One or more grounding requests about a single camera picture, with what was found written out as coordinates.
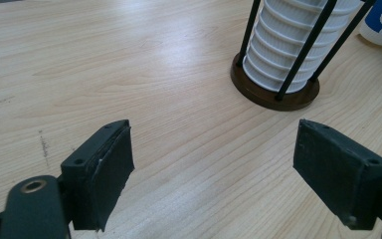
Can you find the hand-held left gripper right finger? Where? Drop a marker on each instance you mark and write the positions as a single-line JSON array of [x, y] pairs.
[[338, 169]]

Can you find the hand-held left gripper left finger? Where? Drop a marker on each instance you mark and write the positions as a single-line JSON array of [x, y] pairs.
[[96, 176]]

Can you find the dark cup holder with rods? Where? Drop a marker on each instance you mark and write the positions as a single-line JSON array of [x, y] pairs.
[[265, 96]]

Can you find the stack of white paper cups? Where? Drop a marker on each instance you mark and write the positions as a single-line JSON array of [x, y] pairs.
[[278, 43]]

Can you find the blue and white paper cup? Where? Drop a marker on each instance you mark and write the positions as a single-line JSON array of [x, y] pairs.
[[381, 23]]

